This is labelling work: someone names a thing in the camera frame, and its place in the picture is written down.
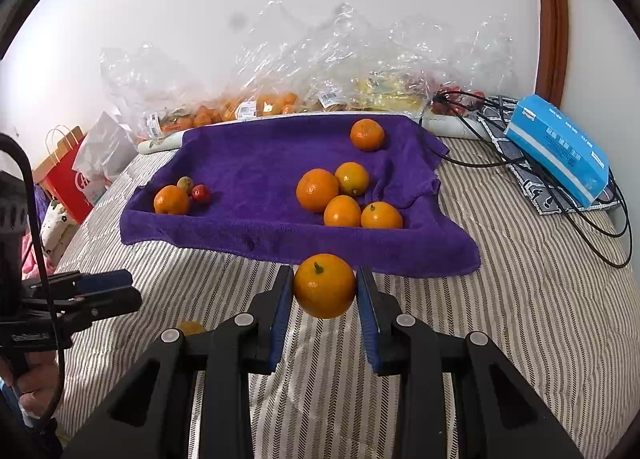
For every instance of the orange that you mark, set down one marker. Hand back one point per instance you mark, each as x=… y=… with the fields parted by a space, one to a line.
x=171 y=200
x=342 y=212
x=353 y=178
x=317 y=190
x=382 y=217
x=325 y=285
x=367 y=135

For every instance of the clear bag of red tomatoes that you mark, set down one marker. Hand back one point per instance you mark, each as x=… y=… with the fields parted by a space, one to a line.
x=450 y=99

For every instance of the white plastic bag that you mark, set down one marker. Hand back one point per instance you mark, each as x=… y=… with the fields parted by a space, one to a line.
x=107 y=149

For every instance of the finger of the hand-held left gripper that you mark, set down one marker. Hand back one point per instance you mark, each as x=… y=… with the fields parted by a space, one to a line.
x=100 y=280
x=110 y=304

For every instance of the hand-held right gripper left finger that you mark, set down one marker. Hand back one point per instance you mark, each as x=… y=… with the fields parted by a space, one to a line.
x=280 y=329

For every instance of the small red tomato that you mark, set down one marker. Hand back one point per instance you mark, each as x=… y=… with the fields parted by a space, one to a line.
x=201 y=193

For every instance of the white spotted plush toy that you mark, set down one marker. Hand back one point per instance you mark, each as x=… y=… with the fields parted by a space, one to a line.
x=55 y=229

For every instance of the small greenish fruit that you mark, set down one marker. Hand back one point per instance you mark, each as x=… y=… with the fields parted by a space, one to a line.
x=185 y=183

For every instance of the brown wooden door frame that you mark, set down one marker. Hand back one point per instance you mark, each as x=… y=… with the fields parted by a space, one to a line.
x=550 y=14

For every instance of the clear bag of yellow fruit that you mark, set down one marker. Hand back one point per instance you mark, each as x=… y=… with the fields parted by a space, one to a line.
x=385 y=94

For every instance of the person's left hand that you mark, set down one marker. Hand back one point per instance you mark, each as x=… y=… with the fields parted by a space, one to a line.
x=42 y=379

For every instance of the yellow citrus fruit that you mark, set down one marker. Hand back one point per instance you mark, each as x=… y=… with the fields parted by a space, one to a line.
x=191 y=328

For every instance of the blue tissue box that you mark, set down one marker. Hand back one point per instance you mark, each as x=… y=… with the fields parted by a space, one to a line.
x=560 y=149

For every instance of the navy patterned cloth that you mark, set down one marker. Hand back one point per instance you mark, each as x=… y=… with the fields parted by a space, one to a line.
x=530 y=184

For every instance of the purple towel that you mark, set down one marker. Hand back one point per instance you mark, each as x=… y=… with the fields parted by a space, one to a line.
x=260 y=159

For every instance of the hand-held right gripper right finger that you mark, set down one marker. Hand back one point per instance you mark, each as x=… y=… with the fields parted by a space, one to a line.
x=372 y=334

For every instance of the white paper roll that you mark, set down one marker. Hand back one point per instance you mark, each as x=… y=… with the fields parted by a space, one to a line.
x=160 y=145

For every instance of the red paper bag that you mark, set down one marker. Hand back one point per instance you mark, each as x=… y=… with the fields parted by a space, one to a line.
x=62 y=179

